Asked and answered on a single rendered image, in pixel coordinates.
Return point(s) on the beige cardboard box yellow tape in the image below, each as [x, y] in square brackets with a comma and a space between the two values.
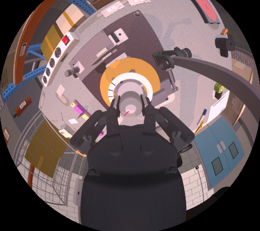
[70, 19]

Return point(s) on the black lever pivot bracket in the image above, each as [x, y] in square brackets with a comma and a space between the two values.
[164, 58]

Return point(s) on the orange dial disc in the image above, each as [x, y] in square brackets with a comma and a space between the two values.
[146, 68]

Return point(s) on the blank aluminium tag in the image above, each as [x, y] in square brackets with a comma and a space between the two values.
[103, 57]

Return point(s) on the blue double door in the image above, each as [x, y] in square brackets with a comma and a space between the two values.
[215, 139]

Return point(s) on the grey wall box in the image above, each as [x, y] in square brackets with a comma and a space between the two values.
[77, 191]

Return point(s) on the green tape dispenser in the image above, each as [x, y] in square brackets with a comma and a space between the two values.
[219, 88]

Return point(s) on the small orange block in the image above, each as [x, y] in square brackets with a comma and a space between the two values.
[224, 31]

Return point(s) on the grey tray with red disc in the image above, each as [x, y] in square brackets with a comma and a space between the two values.
[207, 8]

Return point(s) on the large yellow box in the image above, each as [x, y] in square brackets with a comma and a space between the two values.
[42, 149]

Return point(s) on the dark brown embossing machine base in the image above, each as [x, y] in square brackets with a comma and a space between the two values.
[142, 37]

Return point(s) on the black handheld device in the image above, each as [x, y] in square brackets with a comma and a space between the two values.
[224, 46]

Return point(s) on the grey base bolt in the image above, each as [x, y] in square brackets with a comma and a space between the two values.
[137, 13]

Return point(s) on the small white card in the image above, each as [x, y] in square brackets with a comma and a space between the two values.
[73, 121]

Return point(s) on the pale cardboard box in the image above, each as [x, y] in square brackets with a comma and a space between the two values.
[241, 71]

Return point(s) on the grey punch block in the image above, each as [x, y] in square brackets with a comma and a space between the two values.
[162, 92]

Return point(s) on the orange rack beam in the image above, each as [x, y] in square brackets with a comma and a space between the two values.
[30, 37]

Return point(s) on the grey knurled dial knob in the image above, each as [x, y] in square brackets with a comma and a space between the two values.
[130, 100]

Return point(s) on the white tag clamp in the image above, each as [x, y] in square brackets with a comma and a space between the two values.
[118, 35]

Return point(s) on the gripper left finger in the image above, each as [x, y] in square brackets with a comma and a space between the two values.
[95, 125]

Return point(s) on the white bench label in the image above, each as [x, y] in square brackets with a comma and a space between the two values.
[111, 9]
[138, 0]

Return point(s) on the white paper sheet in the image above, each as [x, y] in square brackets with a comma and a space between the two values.
[218, 107]

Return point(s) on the grey carriage plate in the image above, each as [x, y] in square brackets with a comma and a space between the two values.
[91, 52]

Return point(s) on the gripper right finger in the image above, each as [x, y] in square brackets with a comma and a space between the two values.
[172, 125]

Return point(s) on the blue white marker pen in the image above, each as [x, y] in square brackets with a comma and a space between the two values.
[202, 116]

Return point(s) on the white power strip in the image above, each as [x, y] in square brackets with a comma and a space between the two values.
[59, 58]

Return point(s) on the white paper note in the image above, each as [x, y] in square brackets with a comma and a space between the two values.
[60, 90]

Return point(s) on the red fire extinguisher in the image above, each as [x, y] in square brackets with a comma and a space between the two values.
[22, 106]

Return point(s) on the orange white wall sign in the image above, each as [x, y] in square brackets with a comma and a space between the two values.
[6, 135]

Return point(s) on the brown cardboard box printed label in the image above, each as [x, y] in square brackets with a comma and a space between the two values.
[235, 107]

